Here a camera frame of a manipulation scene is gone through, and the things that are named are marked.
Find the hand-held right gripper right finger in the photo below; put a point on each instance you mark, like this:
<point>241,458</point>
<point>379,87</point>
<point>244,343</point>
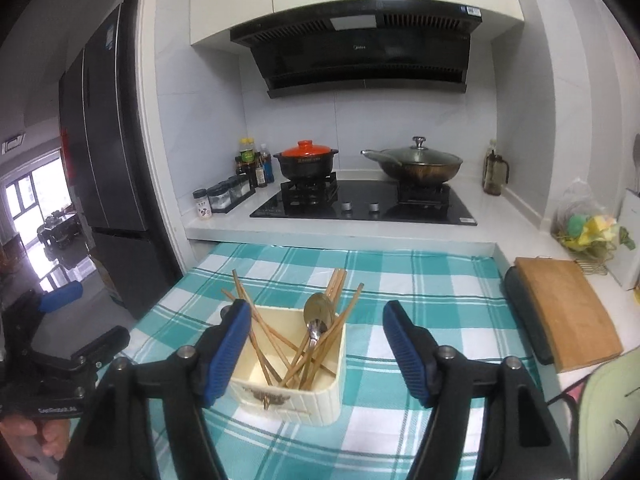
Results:
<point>405,355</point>

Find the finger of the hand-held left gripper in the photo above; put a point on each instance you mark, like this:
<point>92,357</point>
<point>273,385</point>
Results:
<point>102,346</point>
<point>60,297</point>

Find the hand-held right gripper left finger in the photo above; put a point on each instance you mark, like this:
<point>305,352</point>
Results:
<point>227,355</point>

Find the large steel spoon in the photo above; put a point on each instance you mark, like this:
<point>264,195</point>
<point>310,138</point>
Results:
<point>320,307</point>

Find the cream ribbed utensil holder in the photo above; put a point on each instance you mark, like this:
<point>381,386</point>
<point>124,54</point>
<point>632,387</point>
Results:
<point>320,405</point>

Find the person's left hand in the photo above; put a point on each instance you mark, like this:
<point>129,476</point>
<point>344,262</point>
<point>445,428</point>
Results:
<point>35,437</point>

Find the dark dining furniture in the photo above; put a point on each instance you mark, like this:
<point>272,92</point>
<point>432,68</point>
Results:
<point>57,230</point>

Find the teal checked tablecloth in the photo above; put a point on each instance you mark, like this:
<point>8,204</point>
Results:
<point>425,285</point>

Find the dark grey refrigerator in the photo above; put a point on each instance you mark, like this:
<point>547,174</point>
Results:
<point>110,160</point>

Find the black glass gas stove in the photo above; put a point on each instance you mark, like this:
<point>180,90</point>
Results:
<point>370,207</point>

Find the black capped spice shaker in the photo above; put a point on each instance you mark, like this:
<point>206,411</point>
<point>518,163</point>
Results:
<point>201,205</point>

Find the row of spice jars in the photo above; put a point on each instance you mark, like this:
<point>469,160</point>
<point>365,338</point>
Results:
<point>227,195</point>

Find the wooden cutting board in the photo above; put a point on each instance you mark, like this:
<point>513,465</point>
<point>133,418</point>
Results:
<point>570,310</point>

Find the wok with glass lid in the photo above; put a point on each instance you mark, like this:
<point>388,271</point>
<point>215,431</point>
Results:
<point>415,167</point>

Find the dark sauce bottle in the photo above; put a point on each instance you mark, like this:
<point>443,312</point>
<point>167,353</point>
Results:
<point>265,165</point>

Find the yellow capped oil bottle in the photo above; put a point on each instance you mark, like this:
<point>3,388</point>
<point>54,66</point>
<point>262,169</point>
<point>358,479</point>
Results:
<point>245,157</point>

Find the brown glass jug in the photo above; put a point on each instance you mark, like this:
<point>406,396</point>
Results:
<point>495,172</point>

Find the black pot with red lid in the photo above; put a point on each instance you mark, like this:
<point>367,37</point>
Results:
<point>305,160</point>

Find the bag of colourful sponges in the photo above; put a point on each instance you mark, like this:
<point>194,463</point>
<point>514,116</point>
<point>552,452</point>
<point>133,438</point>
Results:
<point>592,227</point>

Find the white knife holder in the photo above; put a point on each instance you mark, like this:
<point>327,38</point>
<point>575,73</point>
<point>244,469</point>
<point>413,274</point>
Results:
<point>631,240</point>

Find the black range hood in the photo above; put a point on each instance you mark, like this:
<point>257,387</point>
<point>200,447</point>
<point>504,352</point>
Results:
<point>360,60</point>

